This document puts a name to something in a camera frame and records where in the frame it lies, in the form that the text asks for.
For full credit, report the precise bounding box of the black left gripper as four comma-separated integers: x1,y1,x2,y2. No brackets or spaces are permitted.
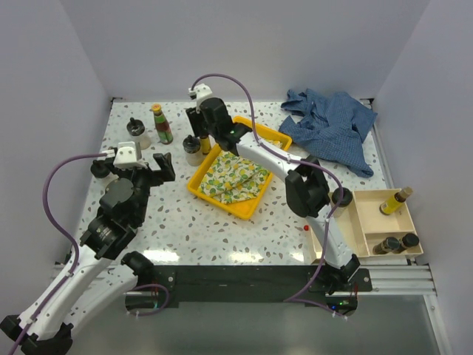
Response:
106,151,175,223

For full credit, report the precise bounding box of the yellow label oil bottle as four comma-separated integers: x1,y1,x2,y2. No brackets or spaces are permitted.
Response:
379,186,413,215

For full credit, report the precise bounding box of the dark pepper grinder jar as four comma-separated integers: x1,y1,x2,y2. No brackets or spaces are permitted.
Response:
398,233,420,252

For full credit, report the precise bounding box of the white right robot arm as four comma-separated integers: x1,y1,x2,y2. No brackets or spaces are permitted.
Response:
186,93,360,291

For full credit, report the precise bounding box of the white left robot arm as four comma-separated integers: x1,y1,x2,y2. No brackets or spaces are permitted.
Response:
1,149,176,354

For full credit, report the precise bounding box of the black lid seasoning jar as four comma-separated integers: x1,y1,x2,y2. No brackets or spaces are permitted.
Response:
183,135,203,166

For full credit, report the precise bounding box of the yellow label sauce bottle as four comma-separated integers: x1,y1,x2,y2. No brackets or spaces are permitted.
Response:
200,135,211,155

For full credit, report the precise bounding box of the red chili sauce bottle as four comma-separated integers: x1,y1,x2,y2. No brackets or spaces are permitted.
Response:
151,104,174,144

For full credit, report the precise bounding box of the white powder shaker jar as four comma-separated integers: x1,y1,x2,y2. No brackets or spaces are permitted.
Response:
126,118,152,150

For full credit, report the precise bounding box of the white salt shaker jar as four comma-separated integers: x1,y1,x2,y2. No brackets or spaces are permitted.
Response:
90,159,118,191

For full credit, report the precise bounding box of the lemon print cloth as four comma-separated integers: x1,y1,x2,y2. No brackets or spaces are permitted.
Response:
197,150,270,205

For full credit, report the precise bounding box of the yellow plastic tray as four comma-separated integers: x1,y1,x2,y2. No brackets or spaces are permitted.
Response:
187,115,293,220

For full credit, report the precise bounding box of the blue checkered shirt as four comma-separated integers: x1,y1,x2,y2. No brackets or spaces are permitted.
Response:
279,89,377,178

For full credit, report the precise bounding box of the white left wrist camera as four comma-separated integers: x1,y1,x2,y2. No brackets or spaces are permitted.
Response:
113,141,143,169

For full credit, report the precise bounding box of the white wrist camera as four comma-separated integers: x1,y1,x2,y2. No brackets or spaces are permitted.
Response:
188,84,214,109
113,141,143,169

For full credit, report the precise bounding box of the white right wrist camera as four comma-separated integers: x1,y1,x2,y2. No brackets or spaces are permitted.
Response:
188,84,214,109

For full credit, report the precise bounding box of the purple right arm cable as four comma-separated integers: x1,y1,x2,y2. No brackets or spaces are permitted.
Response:
191,73,348,306

